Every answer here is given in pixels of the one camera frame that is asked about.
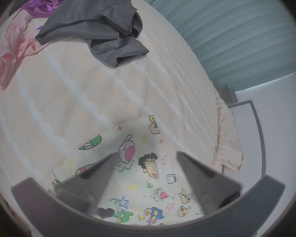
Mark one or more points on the pink striped pillow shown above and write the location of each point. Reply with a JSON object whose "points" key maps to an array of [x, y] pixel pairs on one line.
{"points": [[228, 137]]}

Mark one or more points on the pink garment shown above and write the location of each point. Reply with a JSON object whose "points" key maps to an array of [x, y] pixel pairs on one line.
{"points": [[14, 48]]}

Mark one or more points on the bed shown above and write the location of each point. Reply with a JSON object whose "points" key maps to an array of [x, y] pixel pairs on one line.
{"points": [[88, 88]]}

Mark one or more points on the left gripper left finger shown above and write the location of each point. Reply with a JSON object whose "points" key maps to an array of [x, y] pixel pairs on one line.
{"points": [[88, 186]]}

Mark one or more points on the white printed pyjama top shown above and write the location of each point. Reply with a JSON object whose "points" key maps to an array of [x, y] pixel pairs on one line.
{"points": [[148, 137]]}

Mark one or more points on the black garment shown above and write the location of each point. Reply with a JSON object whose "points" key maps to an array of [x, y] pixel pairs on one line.
{"points": [[88, 16]]}

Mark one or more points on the grey bedside table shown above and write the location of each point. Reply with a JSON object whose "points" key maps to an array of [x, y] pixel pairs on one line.
{"points": [[225, 92]]}

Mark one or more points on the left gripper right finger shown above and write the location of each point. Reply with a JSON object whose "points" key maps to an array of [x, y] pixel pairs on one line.
{"points": [[207, 186]]}

